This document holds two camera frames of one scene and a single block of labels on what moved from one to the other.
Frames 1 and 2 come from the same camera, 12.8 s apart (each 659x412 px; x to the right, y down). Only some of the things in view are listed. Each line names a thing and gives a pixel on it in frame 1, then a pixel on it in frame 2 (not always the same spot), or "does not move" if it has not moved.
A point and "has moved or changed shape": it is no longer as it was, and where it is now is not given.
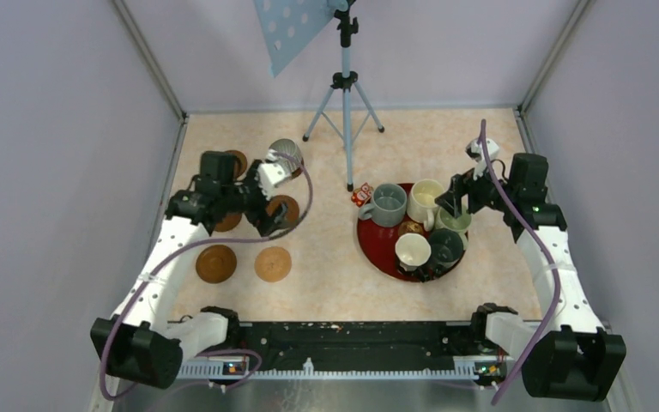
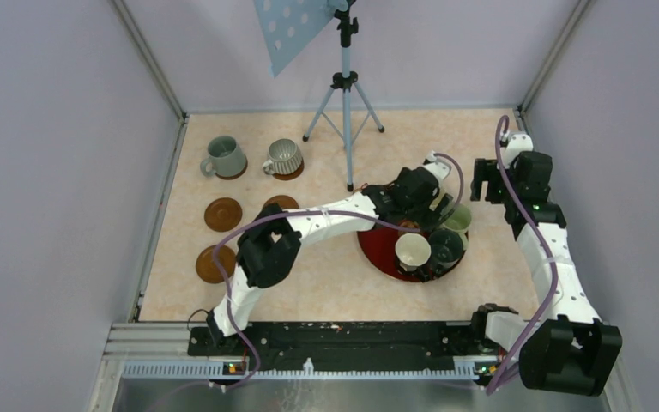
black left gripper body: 249,199 → 420,215
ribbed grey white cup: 287,146 does not move
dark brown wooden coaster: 292,212 does not move
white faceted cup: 412,251 does not move
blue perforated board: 288,26 does not move
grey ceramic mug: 388,208 has moved or changed shape
